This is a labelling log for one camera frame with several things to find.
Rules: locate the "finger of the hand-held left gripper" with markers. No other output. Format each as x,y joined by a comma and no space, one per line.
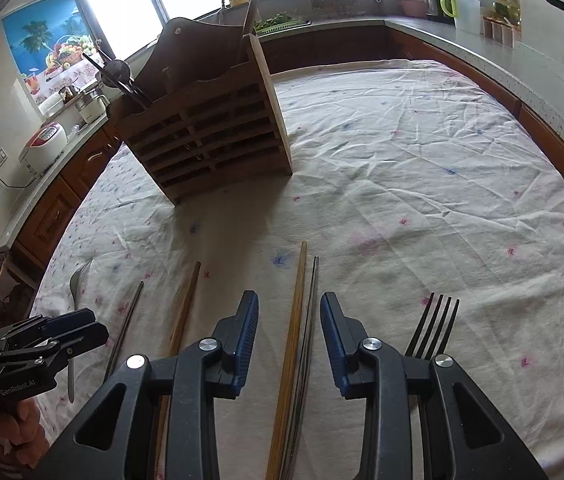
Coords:
89,335
74,319

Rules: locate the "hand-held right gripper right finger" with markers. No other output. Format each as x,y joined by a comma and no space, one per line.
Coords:
334,345

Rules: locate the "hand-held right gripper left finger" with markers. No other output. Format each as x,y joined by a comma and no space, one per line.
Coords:
247,340

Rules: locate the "small metal spoon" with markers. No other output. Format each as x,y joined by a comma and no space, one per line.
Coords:
79,280

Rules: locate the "wooden utensil holder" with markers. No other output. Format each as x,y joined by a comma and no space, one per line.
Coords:
201,130

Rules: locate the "person's left hand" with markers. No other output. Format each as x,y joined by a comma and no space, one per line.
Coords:
24,425

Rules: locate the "metal fork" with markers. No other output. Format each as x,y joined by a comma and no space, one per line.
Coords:
434,340

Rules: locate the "wooden base cabinets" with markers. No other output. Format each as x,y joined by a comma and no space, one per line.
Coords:
46,215

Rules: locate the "white rice cooker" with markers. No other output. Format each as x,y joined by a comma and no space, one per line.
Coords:
41,147

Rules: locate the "white floral tablecloth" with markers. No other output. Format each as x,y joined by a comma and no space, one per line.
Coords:
412,185

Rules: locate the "small white kitchen appliance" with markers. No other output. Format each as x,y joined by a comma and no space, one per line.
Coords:
91,107

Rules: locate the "fruit print window blind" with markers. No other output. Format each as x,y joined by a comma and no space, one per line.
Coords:
46,35

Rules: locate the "green vegetables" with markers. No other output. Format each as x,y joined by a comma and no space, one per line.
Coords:
272,21

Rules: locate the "grey kitchen countertop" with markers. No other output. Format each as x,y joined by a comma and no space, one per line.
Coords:
512,70

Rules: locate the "metal sink faucet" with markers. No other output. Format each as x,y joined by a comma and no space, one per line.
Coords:
223,5

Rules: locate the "white spice jar set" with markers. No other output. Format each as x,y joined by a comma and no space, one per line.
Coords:
499,30

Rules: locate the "steel electric kettle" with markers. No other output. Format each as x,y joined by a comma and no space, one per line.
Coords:
433,2

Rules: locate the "yellow green bottle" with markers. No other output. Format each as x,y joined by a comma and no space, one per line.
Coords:
504,5

